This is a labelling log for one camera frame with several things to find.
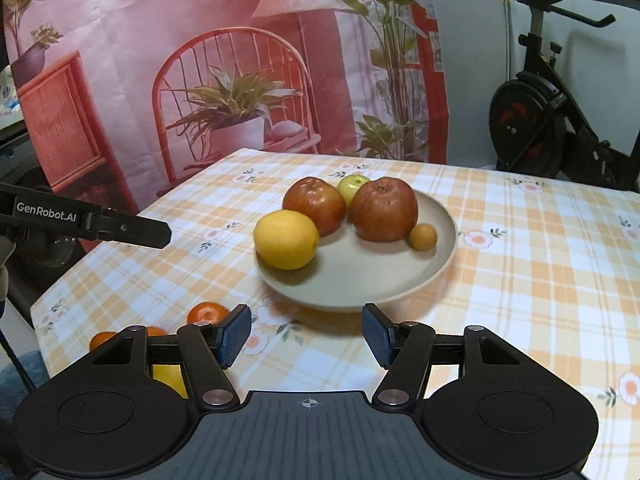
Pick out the beige round plate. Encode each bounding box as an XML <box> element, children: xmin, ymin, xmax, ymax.
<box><xmin>256</xmin><ymin>187</ymin><xmax>459</xmax><ymax>311</ymax></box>

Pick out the orange checked floral tablecloth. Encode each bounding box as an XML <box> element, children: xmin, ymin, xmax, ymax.
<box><xmin>30</xmin><ymin>147</ymin><xmax>640</xmax><ymax>480</ymax></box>

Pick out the red apple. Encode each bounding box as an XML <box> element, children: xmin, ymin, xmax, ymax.
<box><xmin>348</xmin><ymin>177</ymin><xmax>419</xmax><ymax>242</ymax></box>
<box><xmin>282</xmin><ymin>176</ymin><xmax>347</xmax><ymax>237</ymax></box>

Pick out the green apple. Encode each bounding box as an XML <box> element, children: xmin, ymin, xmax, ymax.
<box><xmin>337</xmin><ymin>174</ymin><xmax>372</xmax><ymax>209</ymax></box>

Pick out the black exercise bike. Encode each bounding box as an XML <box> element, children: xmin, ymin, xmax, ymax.
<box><xmin>487</xmin><ymin>0</ymin><xmax>640</xmax><ymax>192</ymax></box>

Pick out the white wall pipe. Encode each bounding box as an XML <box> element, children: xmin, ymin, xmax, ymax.
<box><xmin>501</xmin><ymin>0</ymin><xmax>512</xmax><ymax>85</ymax></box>

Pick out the blue cloth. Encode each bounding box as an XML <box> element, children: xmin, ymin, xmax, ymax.
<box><xmin>0</xmin><ymin>350</ymin><xmax>49</xmax><ymax>413</ymax></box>

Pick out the small round orange fruit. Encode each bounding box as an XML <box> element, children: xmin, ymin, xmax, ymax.
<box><xmin>409</xmin><ymin>223</ymin><xmax>438</xmax><ymax>251</ymax></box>

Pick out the dark round object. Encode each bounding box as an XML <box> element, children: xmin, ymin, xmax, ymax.
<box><xmin>17</xmin><ymin>167</ymin><xmax>83</xmax><ymax>267</ymax></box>

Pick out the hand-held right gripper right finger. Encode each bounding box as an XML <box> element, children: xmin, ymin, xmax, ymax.
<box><xmin>362</xmin><ymin>304</ymin><xmax>530</xmax><ymax>407</ymax></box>

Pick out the yellow lemon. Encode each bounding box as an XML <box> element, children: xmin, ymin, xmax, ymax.
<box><xmin>253</xmin><ymin>210</ymin><xmax>320</xmax><ymax>271</ymax></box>
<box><xmin>151</xmin><ymin>362</ymin><xmax>190</xmax><ymax>399</ymax></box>

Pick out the pink printed backdrop cloth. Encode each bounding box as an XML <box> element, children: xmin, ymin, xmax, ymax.
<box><xmin>0</xmin><ymin>0</ymin><xmax>449</xmax><ymax>243</ymax></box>

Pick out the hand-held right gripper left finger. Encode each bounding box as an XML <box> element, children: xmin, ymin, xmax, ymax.
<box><xmin>87</xmin><ymin>305</ymin><xmax>252</xmax><ymax>409</ymax></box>

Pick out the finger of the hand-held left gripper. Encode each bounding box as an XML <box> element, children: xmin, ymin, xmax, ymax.
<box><xmin>100</xmin><ymin>208</ymin><xmax>172</xmax><ymax>250</ymax></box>

